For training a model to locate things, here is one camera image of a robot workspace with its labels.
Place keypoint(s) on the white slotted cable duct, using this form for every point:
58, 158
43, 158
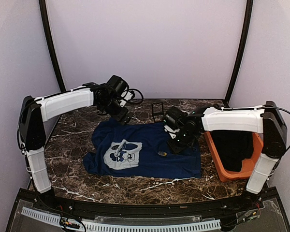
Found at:
114, 224

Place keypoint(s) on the black front rail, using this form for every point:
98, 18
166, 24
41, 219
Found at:
220, 208

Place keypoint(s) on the blue printed t-shirt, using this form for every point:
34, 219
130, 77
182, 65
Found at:
137, 154

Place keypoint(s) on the black garment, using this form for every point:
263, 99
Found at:
233, 147

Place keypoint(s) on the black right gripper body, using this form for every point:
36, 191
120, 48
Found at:
181, 143

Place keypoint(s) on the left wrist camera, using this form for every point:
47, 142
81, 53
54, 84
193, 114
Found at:
128, 96

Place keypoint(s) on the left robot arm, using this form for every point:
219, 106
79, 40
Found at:
109, 98

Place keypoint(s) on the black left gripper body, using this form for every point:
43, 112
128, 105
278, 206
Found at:
118, 116

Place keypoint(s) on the orange plastic basket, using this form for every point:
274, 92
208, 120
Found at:
247, 164

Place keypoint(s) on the right black frame post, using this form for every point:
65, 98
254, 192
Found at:
240, 51

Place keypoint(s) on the black brooch box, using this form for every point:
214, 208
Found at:
157, 110

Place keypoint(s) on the black frame post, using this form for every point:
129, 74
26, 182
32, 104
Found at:
240, 51
50, 44

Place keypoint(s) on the left black frame post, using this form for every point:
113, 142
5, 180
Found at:
50, 44

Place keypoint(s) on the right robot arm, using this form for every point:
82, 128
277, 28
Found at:
265, 119

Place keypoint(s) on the round gold white brooch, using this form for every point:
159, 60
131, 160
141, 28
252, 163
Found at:
161, 153

